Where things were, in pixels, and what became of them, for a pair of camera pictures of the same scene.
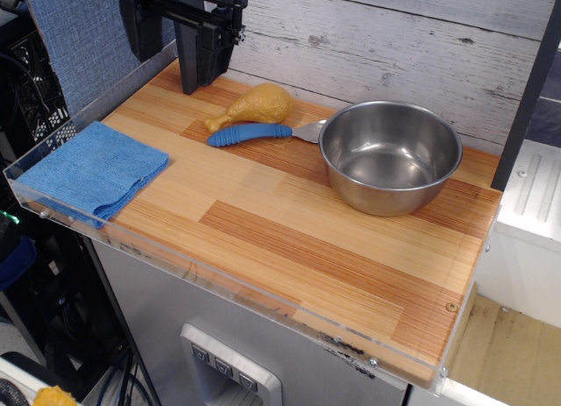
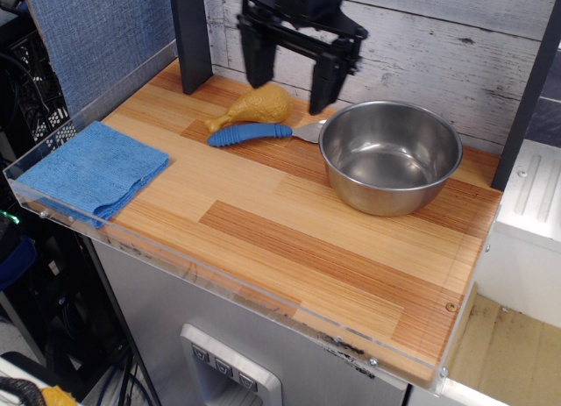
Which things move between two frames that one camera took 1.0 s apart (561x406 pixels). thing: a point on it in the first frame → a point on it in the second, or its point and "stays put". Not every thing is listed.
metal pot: (389, 157) stays put
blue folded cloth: (94, 172) stays put
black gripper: (215, 44) → (311, 15)
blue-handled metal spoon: (310, 132) stays put
